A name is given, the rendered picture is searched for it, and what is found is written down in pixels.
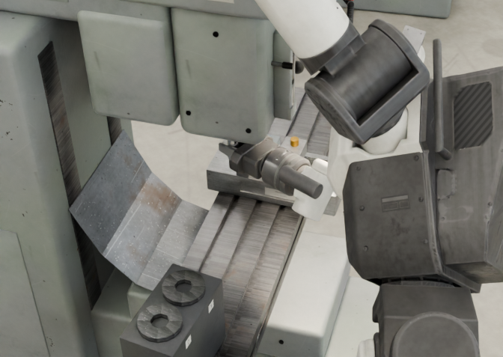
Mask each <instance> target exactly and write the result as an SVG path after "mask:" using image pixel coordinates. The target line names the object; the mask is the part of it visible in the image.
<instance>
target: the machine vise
mask: <svg viewBox="0 0 503 357"><path fill-rule="evenodd" d="M304 158H305V159H307V160H308V161H309V162H310V164H311V166H312V164H313V162H314V160H315V159H322V160H323V161H326V162H328V158H329V157H328V156H322V155H318V154H314V153H307V152H306V154H305V157H304ZM207 188H208V189H210V190H214V191H217V192H224V193H228V194H232V195H238V196H242V197H246V198H252V199H255V200H259V201H265V202H270V203H274V204H280V205H284V206H287V207H292V206H293V203H294V201H295V200H296V197H295V196H288V195H286V194H284V193H282V192H280V191H278V190H277V189H274V188H273V187H271V186H269V185H267V184H266V183H265V182H263V181H262V177H261V178H260V179H255V178H254V177H252V176H250V175H248V174H247V173H244V174H239V173H237V172H235V171H233V170H231V169H230V168H229V159H228V156H226V155H225V154H223V153H222V152H221V151H219V150H217V152H216V154H215V156H214V157H213V159H212V161H211V162H210V164H209V165H208V167H207ZM340 202H341V199H340V198H339V197H338V196H337V195H336V194H335V193H334V192H333V193H332V196H331V198H330V199H329V202H328V204H327V206H326V208H325V210H324V212H323V214H325V215H329V216H335V215H336V212H337V210H338V207H339V205H340Z"/></svg>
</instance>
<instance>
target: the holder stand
mask: <svg viewBox="0 0 503 357"><path fill-rule="evenodd" d="M225 337H226V333H225V309H224V296H223V284H222V279H220V278H216V277H213V276H211V275H207V274H204V273H202V272H197V271H195V270H192V269H188V268H186V267H183V266H179V265H177V264H174V263H173V264H172V265H171V266H170V267H169V269H168V271H167V272H166V273H165V274H164V276H163V277H162V279H161V280H160V282H159V283H158V284H157V286H156V287H155V288H154V290H153V291H152V293H151V294H150V295H149V296H148V298H147V300H146V301H145V302H144V304H143V305H142V306H141V308H140V309H139V311H138V312H137V314H136V315H135V316H134V317H133V319H132V321H131V322H130V323H129V325H128V326H127V327H126V329H125V330H124V332H123V333H122V335H121V336H120V343H121V350H122V354H123V357H214V355H215V354H216V352H217V351H218V349H219V347H220V346H221V344H222V342H223V340H224V339H225Z"/></svg>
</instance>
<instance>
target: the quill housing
mask: <svg viewBox="0 0 503 357"><path fill-rule="evenodd" d="M171 25H172V34H173V42H174V58H175V67H176V75H177V91H178V99H179V107H180V122H181V126H182V128H183V129H184V130H185V131H186V132H188V133H191V134H195V135H202V136H207V137H212V138H220V139H224V140H229V141H237V142H242V143H246V144H259V143H261V142H262V141H263V140H264V139H265V138H266V135H267V133H268V132H269V129H270V127H271V125H272V122H273V121H274V119H275V117H274V66H272V65H271V62H272V61H274V58H273V33H274V31H275V30H276V28H275V27H274V25H273V24H272V23H271V22H270V21H268V20H262V19H252V18H246V17H241V16H230V15H224V14H219V13H208V12H203V11H197V10H187V9H181V8H175V7H172V8H171Z"/></svg>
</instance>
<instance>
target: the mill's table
mask: <svg viewBox="0 0 503 357"><path fill-rule="evenodd" d="M295 100H296V112H295V114H294V116H293V119H292V120H285V119H281V118H275V119H274V121H273V122H272V125H271V127H270V129H269V132H268V133H267V134H270V135H277V136H280V137H281V144H282V142H283V141H284V139H285V137H286V136H288V137H294V136H296V137H298V138H299V139H303V140H307V153H314V154H318V155H322V156H329V142H330V133H331V128H332V125H331V124H330V123H329V122H328V121H327V119H326V118H325V117H324V116H323V114H322V113H321V112H320V111H319V109H318V108H317V107H316V106H315V104H313V102H312V101H311V99H310V98H309V97H308V95H307V94H306V92H305V89H304V88H298V87H295ZM306 219H307V218H306V217H304V216H302V215H300V214H298V213H297V212H295V211H294V210H293V209H292V207H287V206H284V205H280V204H274V203H270V202H265V201H259V200H255V199H252V198H246V197H242V196H238V195H232V194H228V193H224V192H219V193H218V195H217V196H216V199H215V201H214V202H213V205H212V207H211V208H210V211H209V213H208V214H207V217H206V218H205V220H204V223H203V224H202V226H201V229H200V230H199V232H198V235H197V236H196V238H195V241H194V242H193V244H192V247H191V248H190V250H189V253H188V254H187V256H186V259H185V260H184V262H183V265H182V266H183V267H186V268H188V269H192V270H195V271H197V272H202V273H204V274H207V275H211V276H213V277H216V278H220V279H222V284H223V296H224V309H225V333H226V337H225V339H224V340H223V342H222V344H221V346H220V347H219V349H218V351H217V352H216V354H215V355H214V357H255V356H256V353H257V350H258V347H259V346H260V342H261V340H262V337H263V334H264V332H265V329H266V326H267V323H268V321H269V318H270V315H271V313H272V310H273V308H274V305H275V302H276V299H277V297H278V294H279V291H280V289H281V286H282V284H283V281H284V278H285V275H286V273H287V270H288V267H289V265H290V262H291V259H292V257H293V253H294V252H295V249H296V246H297V243H298V241H299V238H300V235H301V233H302V229H303V228H304V225H305V221H306Z"/></svg>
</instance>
